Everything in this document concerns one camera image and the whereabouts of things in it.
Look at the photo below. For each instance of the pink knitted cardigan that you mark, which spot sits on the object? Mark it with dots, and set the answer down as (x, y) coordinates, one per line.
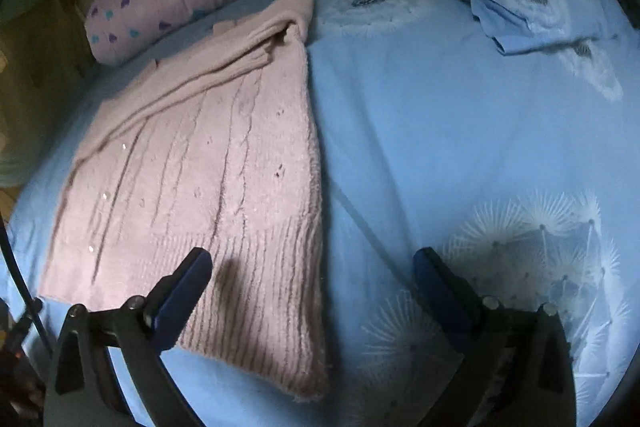
(214, 147)

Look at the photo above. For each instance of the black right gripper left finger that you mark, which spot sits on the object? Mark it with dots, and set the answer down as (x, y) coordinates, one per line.
(83, 389)

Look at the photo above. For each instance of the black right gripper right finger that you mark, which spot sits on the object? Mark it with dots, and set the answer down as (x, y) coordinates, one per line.
(516, 368)

